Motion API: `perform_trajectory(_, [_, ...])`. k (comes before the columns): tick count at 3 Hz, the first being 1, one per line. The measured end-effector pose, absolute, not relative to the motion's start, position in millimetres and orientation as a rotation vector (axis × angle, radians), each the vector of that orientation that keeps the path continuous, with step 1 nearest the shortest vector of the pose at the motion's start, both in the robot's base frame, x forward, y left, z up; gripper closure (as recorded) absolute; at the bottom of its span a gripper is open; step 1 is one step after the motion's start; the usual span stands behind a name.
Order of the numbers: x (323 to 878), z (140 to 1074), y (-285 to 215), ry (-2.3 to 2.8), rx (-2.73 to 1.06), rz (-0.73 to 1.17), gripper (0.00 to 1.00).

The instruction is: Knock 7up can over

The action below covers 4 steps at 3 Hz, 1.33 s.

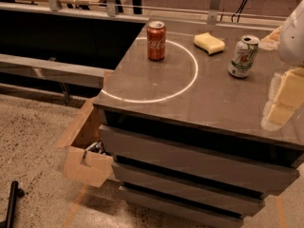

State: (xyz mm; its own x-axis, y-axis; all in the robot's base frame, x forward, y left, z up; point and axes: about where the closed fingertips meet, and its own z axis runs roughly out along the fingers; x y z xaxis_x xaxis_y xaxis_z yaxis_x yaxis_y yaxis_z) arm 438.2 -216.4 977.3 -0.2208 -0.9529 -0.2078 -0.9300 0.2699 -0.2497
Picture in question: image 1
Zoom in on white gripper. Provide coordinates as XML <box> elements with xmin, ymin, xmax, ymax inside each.
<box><xmin>258</xmin><ymin>9</ymin><xmax>304</xmax><ymax>131</ymax></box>

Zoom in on grey drawer cabinet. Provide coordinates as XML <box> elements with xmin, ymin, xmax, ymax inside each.
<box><xmin>95</xmin><ymin>21</ymin><xmax>303</xmax><ymax>228</ymax></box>

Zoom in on black hanging cables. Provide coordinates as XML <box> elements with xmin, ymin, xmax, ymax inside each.
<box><xmin>230</xmin><ymin>0</ymin><xmax>253</xmax><ymax>23</ymax></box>

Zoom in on metal railing frame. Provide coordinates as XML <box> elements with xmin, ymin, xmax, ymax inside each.
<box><xmin>0</xmin><ymin>0</ymin><xmax>288</xmax><ymax>27</ymax></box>

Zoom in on open cardboard box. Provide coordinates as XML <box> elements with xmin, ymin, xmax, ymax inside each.
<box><xmin>54</xmin><ymin>93</ymin><xmax>113</xmax><ymax>187</ymax></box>

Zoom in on white green 7up can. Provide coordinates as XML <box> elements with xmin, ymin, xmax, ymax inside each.
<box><xmin>228</xmin><ymin>35</ymin><xmax>259</xmax><ymax>78</ymax></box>

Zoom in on yellow sponge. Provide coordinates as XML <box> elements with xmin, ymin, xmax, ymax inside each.
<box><xmin>194</xmin><ymin>32</ymin><xmax>225</xmax><ymax>55</ymax></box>

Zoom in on black metal bar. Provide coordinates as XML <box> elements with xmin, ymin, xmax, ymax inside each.
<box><xmin>0</xmin><ymin>180</ymin><xmax>25</xmax><ymax>228</ymax></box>

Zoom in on red coca-cola can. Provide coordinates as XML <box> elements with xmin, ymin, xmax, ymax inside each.
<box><xmin>147</xmin><ymin>21</ymin><xmax>166</xmax><ymax>61</ymax></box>

